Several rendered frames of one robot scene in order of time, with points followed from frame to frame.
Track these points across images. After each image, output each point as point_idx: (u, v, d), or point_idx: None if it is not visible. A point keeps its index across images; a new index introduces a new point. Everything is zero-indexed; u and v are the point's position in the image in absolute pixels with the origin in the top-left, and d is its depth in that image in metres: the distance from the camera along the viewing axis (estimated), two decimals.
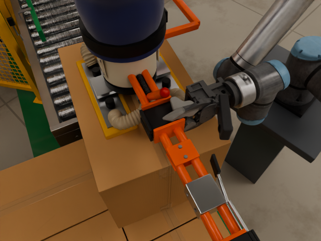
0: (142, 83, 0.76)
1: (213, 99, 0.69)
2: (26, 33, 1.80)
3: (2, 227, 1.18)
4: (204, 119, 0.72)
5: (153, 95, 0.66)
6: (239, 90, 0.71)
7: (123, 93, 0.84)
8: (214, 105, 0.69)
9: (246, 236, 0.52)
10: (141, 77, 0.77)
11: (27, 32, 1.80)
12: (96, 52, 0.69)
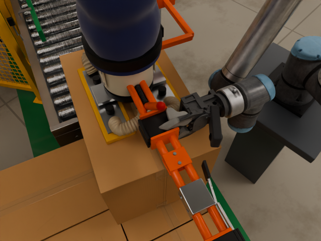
0: (140, 93, 0.82)
1: (205, 110, 0.76)
2: (26, 33, 1.80)
3: (2, 227, 1.18)
4: (197, 127, 0.80)
5: (150, 107, 0.73)
6: (228, 102, 0.79)
7: (122, 100, 0.91)
8: (206, 115, 0.76)
9: (231, 234, 0.60)
10: (139, 87, 0.84)
11: (27, 32, 1.80)
12: (98, 66, 0.76)
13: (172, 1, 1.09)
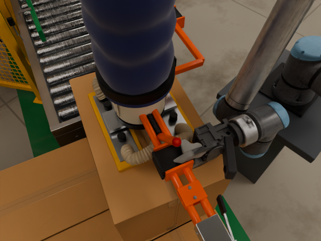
0: (153, 124, 0.83)
1: (219, 142, 0.76)
2: (26, 33, 1.80)
3: (2, 227, 1.18)
4: (210, 158, 0.79)
5: (165, 140, 0.73)
6: (242, 132, 0.78)
7: (133, 128, 0.91)
8: (219, 147, 0.76)
9: None
10: (152, 116, 0.84)
11: (27, 32, 1.80)
12: (112, 99, 0.76)
13: (181, 24, 1.10)
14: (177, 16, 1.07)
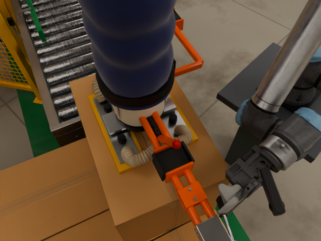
0: (153, 125, 0.83)
1: (256, 180, 0.68)
2: (26, 33, 1.80)
3: (2, 227, 1.18)
4: (251, 194, 0.73)
5: (165, 142, 0.74)
6: (279, 160, 0.69)
7: (133, 130, 0.91)
8: (259, 186, 0.68)
9: None
10: (152, 119, 0.85)
11: (27, 32, 1.80)
12: (112, 102, 0.77)
13: (180, 27, 1.10)
14: (176, 19, 1.08)
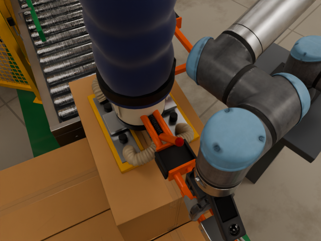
0: (154, 124, 0.83)
1: (199, 203, 0.59)
2: (26, 33, 1.80)
3: (2, 227, 1.18)
4: None
5: (167, 140, 0.74)
6: (207, 190, 0.53)
7: (134, 129, 0.91)
8: (206, 207, 0.59)
9: None
10: (153, 117, 0.85)
11: (27, 32, 1.80)
12: (113, 101, 0.76)
13: (178, 25, 1.10)
14: None
